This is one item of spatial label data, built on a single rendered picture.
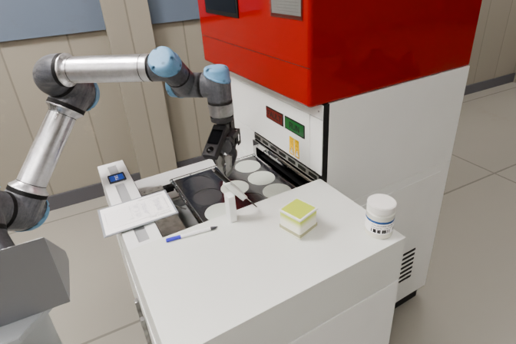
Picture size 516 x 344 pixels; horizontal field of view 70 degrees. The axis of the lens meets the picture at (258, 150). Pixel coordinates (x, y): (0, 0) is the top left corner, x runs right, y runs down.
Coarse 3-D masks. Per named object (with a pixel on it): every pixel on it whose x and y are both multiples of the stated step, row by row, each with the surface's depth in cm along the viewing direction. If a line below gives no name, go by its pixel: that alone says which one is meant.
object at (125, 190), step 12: (108, 168) 137; (120, 168) 136; (108, 180) 128; (132, 180) 127; (108, 192) 122; (120, 192) 122; (132, 192) 121; (144, 228) 104; (156, 228) 103; (132, 240) 99; (144, 240) 99
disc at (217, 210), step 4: (216, 204) 122; (220, 204) 122; (224, 204) 122; (208, 208) 120; (212, 208) 120; (216, 208) 120; (220, 208) 120; (224, 208) 120; (208, 212) 119; (212, 212) 118; (216, 212) 118; (220, 212) 118; (224, 212) 118; (208, 216) 117; (212, 216) 117; (216, 216) 117
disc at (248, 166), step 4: (244, 160) 148; (248, 160) 148; (252, 160) 148; (236, 164) 146; (240, 164) 146; (244, 164) 146; (248, 164) 145; (252, 164) 145; (256, 164) 145; (236, 168) 143; (240, 168) 143; (244, 168) 143; (248, 168) 143; (252, 168) 143; (256, 168) 142; (244, 172) 140; (248, 172) 140
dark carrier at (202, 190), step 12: (252, 156) 152; (216, 168) 144; (264, 168) 142; (180, 180) 137; (192, 180) 137; (204, 180) 136; (216, 180) 136; (276, 180) 133; (192, 192) 130; (204, 192) 129; (216, 192) 129; (252, 192) 128; (192, 204) 123; (204, 204) 123; (240, 204) 122; (204, 216) 117
